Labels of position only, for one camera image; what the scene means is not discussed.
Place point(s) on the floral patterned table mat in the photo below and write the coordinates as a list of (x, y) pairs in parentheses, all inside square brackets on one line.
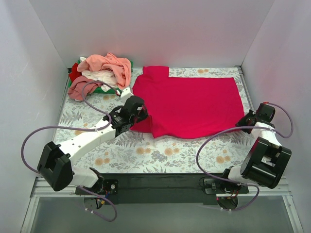
[(139, 152)]

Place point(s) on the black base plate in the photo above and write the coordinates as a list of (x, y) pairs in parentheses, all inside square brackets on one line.
[(142, 188)]

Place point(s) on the white t shirt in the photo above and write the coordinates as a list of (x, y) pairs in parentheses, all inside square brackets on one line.
[(106, 76)]

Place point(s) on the magenta t shirt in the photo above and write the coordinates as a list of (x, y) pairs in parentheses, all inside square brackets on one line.
[(186, 107)]

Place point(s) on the aluminium frame rail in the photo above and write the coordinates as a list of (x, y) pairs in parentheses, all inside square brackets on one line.
[(73, 211)]

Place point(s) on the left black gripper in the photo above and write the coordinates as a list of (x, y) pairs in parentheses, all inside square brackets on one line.
[(142, 115)]

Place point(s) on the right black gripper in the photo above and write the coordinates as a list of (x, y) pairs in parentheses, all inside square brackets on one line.
[(244, 120)]

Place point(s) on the green plastic basket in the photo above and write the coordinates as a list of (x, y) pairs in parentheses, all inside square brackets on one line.
[(97, 90)]

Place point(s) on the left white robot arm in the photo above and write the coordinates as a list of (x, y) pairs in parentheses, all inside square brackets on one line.
[(57, 161)]

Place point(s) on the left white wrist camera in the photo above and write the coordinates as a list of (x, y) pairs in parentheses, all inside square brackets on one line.
[(125, 94)]

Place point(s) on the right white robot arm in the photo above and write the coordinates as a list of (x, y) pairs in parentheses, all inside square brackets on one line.
[(267, 159)]

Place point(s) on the salmon pink t shirt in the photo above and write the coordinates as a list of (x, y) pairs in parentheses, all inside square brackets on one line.
[(121, 67)]

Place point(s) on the red t shirt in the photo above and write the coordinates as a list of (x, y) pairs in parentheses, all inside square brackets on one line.
[(73, 74)]

